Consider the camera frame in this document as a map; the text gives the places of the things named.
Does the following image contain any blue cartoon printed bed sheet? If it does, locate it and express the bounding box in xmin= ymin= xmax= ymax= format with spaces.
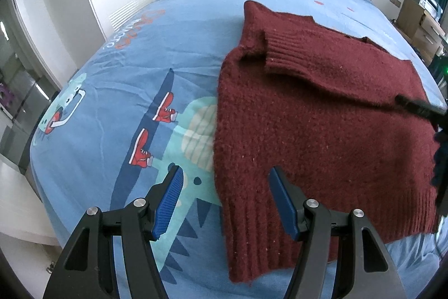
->
xmin=30 ymin=0 xmax=448 ymax=299

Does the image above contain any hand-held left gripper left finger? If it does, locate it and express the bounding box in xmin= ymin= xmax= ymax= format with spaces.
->
xmin=43 ymin=164 xmax=185 ymax=299

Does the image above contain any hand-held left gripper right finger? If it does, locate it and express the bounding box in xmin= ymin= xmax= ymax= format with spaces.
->
xmin=269 ymin=166 xmax=408 ymax=299

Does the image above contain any wooden drawer cabinet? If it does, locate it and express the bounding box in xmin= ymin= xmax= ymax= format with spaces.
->
xmin=399 ymin=0 xmax=445 ymax=63

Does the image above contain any grey glossy cabinet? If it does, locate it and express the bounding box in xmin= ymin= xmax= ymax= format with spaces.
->
xmin=0 ymin=19 xmax=58 ymax=175

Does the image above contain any dark red knitted sweater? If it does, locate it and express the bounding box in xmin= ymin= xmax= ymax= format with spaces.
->
xmin=212 ymin=0 xmax=443 ymax=284

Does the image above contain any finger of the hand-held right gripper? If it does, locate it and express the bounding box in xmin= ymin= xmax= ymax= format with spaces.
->
xmin=395 ymin=94 xmax=448 ymax=131

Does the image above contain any white low cabinet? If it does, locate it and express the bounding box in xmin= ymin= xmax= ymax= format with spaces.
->
xmin=0 ymin=159 xmax=61 ymax=247

